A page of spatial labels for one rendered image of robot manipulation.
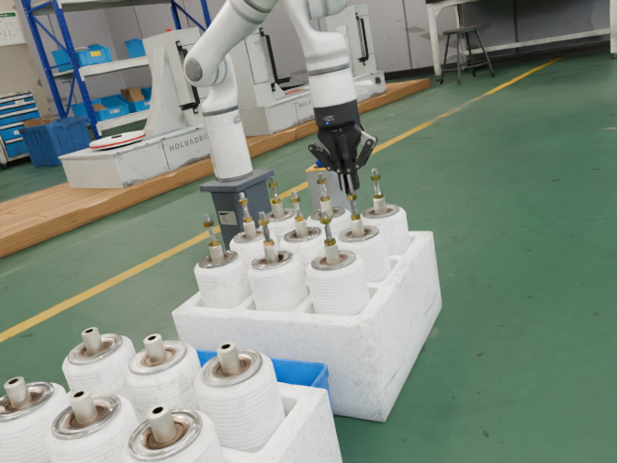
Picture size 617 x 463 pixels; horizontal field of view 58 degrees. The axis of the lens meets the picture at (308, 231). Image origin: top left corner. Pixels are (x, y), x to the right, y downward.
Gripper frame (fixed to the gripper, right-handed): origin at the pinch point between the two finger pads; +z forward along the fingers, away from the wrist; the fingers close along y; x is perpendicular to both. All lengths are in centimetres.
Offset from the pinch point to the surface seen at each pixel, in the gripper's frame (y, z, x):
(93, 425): -6, 9, -56
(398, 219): 3.9, 10.8, 10.0
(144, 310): -72, 35, 5
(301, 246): -9.6, 10.4, -4.8
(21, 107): -495, -18, 265
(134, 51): -444, -50, 386
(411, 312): 7.8, 25.6, 0.3
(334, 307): 2.1, 15.7, -16.3
